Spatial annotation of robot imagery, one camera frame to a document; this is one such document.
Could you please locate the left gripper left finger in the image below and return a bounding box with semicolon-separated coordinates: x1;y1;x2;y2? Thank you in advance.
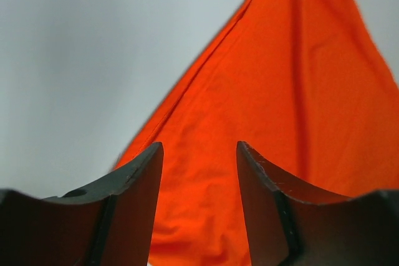
1;143;163;265

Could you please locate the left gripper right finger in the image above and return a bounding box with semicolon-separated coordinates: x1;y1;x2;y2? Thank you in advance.
236;141;398;265

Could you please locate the orange t-shirt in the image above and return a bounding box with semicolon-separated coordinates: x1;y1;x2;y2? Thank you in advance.
122;0;398;265

